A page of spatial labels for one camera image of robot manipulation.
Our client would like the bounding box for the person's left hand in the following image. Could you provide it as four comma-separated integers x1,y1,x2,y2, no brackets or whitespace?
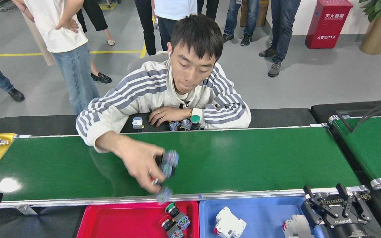
157,106,192,128

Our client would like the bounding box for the white circuit breaker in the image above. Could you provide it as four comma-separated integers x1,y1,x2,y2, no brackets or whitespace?
282,215,315,238
214,207,247,238

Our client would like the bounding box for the red fire extinguisher box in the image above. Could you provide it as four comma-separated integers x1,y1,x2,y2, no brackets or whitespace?
305,0,354,49

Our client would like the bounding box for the brown cardboard box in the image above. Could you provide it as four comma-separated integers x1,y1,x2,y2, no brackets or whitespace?
240,0,270,27

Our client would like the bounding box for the long green conveyor belt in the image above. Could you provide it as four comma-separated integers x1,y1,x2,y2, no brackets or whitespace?
0,123,373,216

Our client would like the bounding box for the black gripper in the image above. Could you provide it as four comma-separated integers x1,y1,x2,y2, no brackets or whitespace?
301,183,373,238

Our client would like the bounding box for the grey chair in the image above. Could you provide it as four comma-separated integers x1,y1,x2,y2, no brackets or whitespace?
127,51,169,73

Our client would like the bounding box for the seated person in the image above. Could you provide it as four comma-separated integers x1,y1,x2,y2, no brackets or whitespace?
76,14,252,154

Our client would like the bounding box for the tan plant pot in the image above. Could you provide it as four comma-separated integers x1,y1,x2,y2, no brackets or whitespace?
359,15,381,55

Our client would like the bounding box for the red plastic tray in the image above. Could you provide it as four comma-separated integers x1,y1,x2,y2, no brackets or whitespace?
77,201,200,238

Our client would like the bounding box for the blue plastic tray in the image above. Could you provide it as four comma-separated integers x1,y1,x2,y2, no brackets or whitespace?
199,197,326,238

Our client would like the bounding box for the conveyor drive chain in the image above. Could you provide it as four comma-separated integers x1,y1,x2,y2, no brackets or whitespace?
321,193,371,205

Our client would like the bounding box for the person's right hand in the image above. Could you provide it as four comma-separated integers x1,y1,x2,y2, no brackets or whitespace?
121,142,165,193

